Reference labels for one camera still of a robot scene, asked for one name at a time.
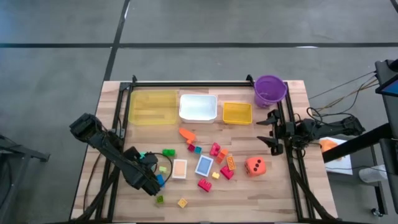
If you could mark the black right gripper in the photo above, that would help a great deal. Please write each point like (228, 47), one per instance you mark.
(290, 132)

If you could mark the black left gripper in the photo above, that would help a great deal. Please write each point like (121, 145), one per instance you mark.
(140, 175)

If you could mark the blue toy block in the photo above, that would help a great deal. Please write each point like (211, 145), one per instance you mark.
(161, 180)

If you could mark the orange card white frame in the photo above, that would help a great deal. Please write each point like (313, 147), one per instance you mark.
(179, 169)

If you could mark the orange foam die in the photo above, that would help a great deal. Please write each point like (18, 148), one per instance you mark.
(255, 166)

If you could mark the green two-stud toy block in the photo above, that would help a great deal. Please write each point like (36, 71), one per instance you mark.
(168, 152)

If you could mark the large red toy block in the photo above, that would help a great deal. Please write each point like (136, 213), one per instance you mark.
(204, 185)

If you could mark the orange studded brick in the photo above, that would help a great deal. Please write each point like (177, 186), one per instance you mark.
(231, 163)

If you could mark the blue card white frame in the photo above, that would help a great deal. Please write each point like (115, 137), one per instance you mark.
(204, 165)

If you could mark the small dark red cube block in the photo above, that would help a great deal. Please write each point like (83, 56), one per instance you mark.
(191, 148)

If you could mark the orange stepped toy block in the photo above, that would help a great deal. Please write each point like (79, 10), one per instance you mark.
(222, 155)

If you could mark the small teal cube block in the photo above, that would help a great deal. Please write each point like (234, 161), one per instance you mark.
(198, 150)

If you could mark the red stepped toy block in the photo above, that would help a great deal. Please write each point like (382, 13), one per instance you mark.
(214, 149)

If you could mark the orange long toy block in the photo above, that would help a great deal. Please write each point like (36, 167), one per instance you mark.
(186, 134)

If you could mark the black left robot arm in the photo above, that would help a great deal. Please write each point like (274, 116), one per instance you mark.
(105, 146)

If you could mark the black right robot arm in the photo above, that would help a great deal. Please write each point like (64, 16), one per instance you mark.
(339, 127)

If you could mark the green block with hole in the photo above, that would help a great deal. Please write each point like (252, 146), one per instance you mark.
(160, 199)

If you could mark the light green toy block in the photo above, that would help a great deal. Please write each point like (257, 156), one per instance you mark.
(163, 169)

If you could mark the yellow cube toy block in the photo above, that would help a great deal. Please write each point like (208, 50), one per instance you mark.
(182, 203)

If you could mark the yellow mesh basket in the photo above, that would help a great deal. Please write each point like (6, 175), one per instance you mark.
(237, 113)

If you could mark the purple monster face bucket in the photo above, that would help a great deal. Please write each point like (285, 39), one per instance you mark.
(270, 90)

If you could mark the orange object on paper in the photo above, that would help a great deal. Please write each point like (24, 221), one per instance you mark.
(329, 145)

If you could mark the white paper sheet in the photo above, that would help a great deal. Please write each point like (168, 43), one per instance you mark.
(340, 165)

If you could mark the white plastic bin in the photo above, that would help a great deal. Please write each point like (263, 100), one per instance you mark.
(198, 109)

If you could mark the yellow translucent plastic bin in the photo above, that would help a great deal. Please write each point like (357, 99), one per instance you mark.
(152, 107)

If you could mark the white rounded floor object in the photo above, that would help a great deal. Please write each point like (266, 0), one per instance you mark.
(371, 175)

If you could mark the black equipment cart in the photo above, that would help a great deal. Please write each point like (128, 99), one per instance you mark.
(391, 155)

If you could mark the blue tablet screen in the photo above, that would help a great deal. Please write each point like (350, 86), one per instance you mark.
(390, 88)

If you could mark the black caster wheel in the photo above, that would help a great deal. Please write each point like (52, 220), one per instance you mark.
(377, 212)

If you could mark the black metal stand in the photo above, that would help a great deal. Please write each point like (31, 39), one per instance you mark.
(18, 152)

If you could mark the silver frame bracket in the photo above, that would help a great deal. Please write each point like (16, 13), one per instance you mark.
(121, 132)

